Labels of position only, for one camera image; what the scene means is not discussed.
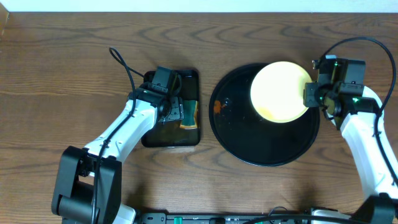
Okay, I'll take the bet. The green and yellow sponge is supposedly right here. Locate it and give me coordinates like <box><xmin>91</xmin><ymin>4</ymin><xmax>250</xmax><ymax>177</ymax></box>
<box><xmin>180</xmin><ymin>100</ymin><xmax>198</xmax><ymax>129</ymax></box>

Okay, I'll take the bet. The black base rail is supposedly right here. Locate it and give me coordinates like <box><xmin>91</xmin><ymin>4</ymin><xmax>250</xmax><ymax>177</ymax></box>
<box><xmin>136</xmin><ymin>207</ymin><xmax>352</xmax><ymax>224</ymax></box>

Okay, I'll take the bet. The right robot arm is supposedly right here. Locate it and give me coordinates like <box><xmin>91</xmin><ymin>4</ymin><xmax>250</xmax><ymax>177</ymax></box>
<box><xmin>303</xmin><ymin>55</ymin><xmax>397</xmax><ymax>223</ymax></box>

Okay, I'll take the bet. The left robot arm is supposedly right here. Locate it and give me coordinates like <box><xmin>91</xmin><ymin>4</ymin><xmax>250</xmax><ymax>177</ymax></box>
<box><xmin>51</xmin><ymin>85</ymin><xmax>184</xmax><ymax>223</ymax></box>

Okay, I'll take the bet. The black rectangular tray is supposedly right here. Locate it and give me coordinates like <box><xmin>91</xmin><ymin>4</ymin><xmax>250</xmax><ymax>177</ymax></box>
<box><xmin>141</xmin><ymin>70</ymin><xmax>201</xmax><ymax>147</ymax></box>

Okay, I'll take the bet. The yellow plate with sauce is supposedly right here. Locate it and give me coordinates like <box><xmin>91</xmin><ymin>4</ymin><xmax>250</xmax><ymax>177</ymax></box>
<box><xmin>250</xmin><ymin>62</ymin><xmax>312</xmax><ymax>123</ymax></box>

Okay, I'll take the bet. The round black tray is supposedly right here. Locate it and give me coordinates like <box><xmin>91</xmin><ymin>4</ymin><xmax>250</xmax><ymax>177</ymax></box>
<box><xmin>209</xmin><ymin>63</ymin><xmax>320</xmax><ymax>166</ymax></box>

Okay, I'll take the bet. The pale green plate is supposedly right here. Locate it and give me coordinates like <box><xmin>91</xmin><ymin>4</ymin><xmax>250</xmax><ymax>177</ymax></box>
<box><xmin>322</xmin><ymin>86</ymin><xmax>382</xmax><ymax>130</ymax></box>

